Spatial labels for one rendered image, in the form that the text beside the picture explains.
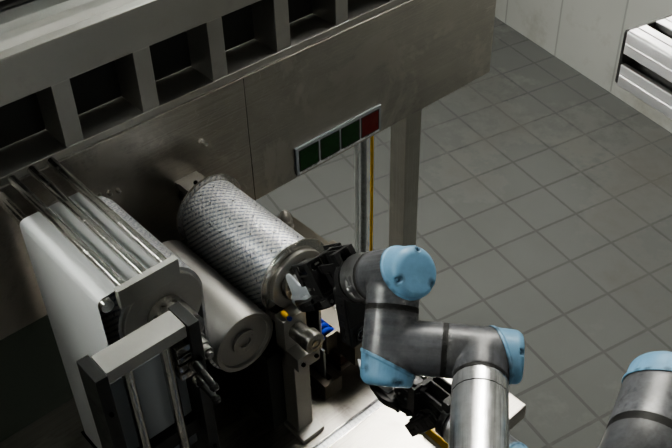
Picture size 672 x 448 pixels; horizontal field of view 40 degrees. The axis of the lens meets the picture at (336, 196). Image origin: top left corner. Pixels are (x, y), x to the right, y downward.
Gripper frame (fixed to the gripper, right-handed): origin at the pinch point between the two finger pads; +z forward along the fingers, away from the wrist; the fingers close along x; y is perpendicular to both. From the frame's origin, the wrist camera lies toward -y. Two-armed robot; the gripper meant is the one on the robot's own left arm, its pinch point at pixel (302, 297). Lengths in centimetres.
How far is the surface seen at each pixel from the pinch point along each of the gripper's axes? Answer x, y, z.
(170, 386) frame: 30.6, 2.3, -12.2
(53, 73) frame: 18, 51, 6
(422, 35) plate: -67, 30, 22
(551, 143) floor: -216, -36, 154
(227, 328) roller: 12.8, 1.6, 4.3
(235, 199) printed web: -3.1, 19.1, 12.5
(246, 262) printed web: 3.6, 9.2, 5.8
